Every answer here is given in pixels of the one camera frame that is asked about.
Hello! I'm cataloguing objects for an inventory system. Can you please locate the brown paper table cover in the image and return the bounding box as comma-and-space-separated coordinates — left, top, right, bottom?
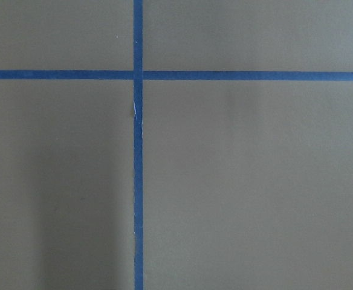
0, 1, 353, 289

